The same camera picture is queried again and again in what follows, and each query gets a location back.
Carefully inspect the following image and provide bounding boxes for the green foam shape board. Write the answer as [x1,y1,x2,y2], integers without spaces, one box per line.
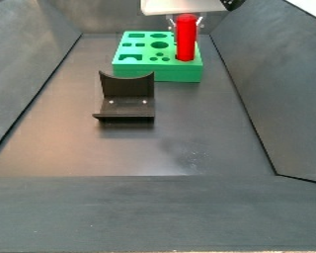
[112,31,203,83]

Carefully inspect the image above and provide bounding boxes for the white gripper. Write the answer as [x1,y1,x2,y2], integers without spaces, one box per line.
[141,0,225,32]

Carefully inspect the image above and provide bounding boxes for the red hexagon peg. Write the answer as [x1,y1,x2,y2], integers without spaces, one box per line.
[175,14,196,61]

